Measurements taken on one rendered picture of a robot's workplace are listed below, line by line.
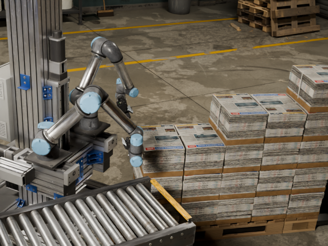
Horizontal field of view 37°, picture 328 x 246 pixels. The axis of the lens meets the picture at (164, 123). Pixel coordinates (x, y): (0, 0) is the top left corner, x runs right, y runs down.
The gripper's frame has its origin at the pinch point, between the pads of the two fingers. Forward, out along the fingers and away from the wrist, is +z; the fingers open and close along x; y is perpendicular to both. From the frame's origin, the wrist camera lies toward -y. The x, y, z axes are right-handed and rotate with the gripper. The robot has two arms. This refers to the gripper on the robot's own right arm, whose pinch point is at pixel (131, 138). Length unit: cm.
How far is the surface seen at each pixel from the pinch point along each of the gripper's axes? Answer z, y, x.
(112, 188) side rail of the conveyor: -45.3, -2.1, 18.4
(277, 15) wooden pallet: 542, -169, -289
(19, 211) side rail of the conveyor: -64, 17, 67
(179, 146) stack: -2.3, -18.2, -28.9
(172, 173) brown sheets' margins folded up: -5.5, -34.8, -17.7
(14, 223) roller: -74, 18, 68
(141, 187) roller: -45.3, -8.7, 2.4
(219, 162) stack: -4, -41, -51
